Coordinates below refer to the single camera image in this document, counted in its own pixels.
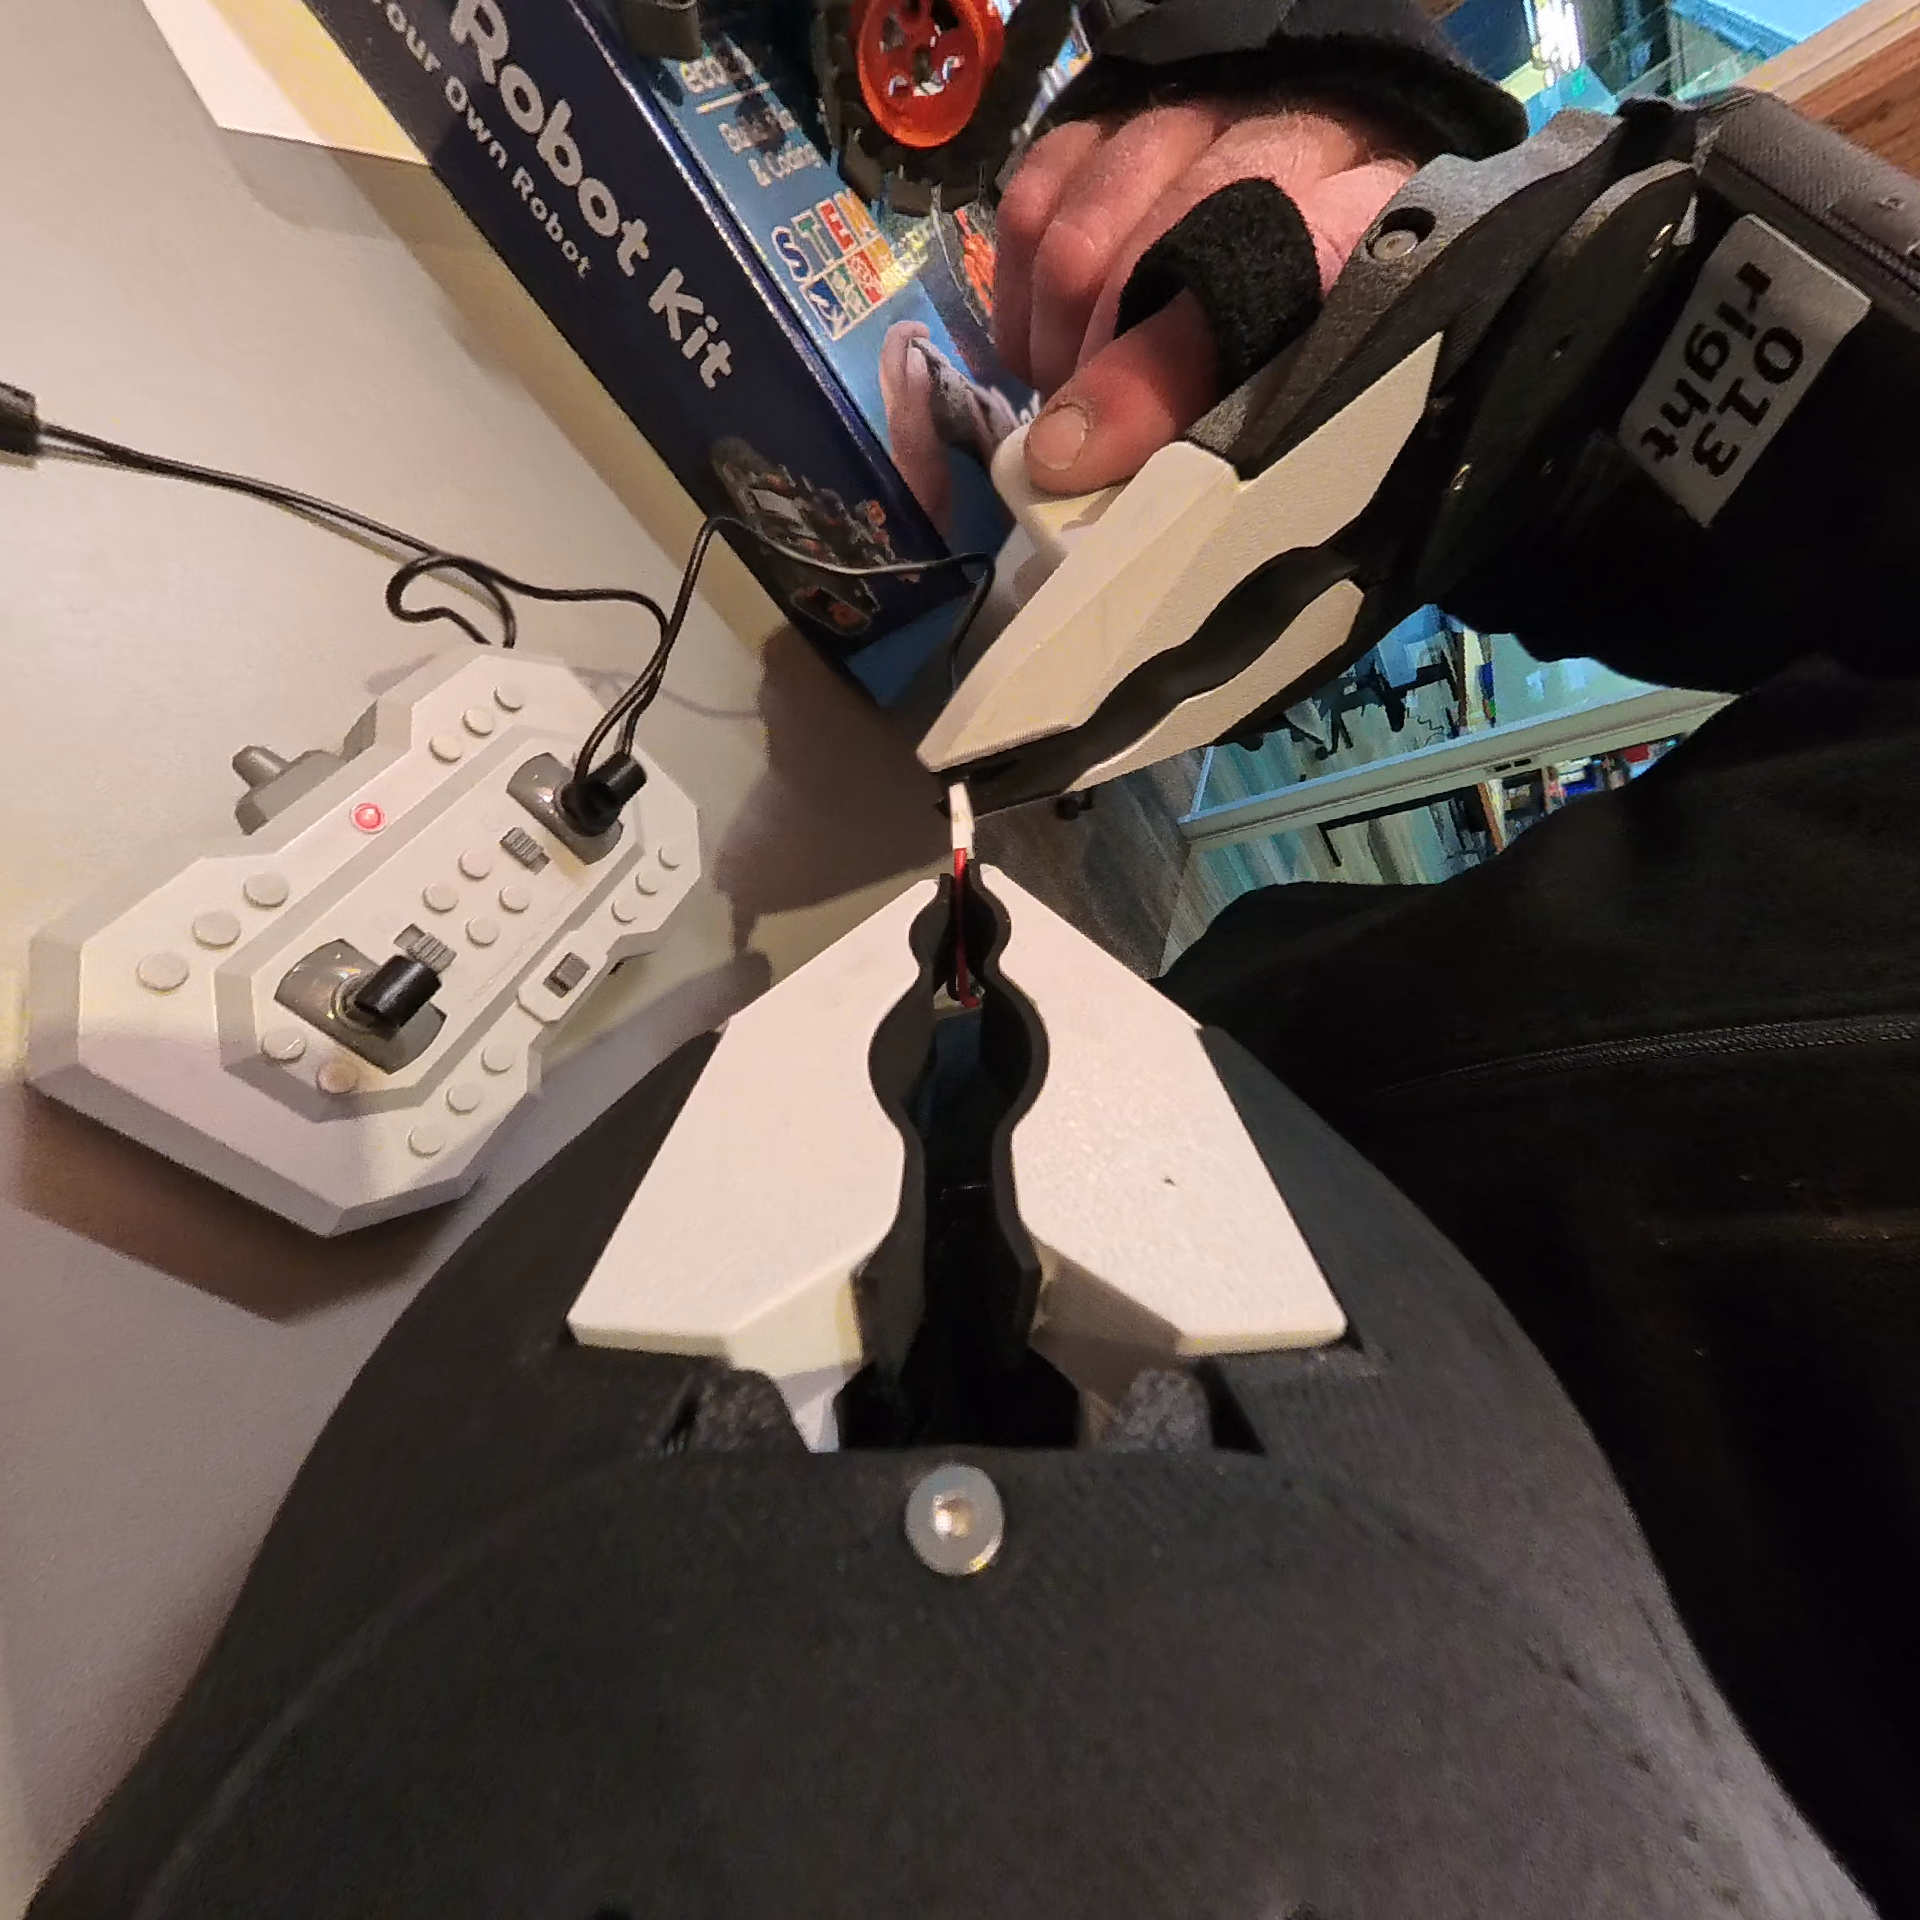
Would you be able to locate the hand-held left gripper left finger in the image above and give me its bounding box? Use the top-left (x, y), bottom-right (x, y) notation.
top-left (566, 878), bottom-right (952, 1449)

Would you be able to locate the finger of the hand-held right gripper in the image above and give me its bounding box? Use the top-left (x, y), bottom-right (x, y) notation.
top-left (913, 333), bottom-right (1447, 777)
top-left (962, 578), bottom-right (1363, 813)

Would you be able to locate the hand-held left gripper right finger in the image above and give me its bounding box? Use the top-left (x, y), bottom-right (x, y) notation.
top-left (975, 862), bottom-right (1351, 1426)

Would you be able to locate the red wire white connector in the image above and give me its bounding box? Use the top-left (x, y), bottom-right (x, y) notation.
top-left (941, 795), bottom-right (993, 1013)

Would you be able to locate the black orange tracked toy robot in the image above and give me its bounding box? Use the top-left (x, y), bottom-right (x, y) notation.
top-left (819, 0), bottom-right (1090, 218)

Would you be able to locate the black charging cable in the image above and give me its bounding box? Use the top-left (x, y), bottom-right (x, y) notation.
top-left (0, 380), bottom-right (999, 833)

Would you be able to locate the person's right hand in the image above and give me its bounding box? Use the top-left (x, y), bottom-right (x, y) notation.
top-left (987, 106), bottom-right (1416, 494)

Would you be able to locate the blue robot kit box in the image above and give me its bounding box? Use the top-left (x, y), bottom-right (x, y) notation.
top-left (310, 0), bottom-right (1090, 709)

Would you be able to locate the white paper sheet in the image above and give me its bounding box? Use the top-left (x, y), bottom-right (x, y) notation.
top-left (144, 0), bottom-right (432, 164)

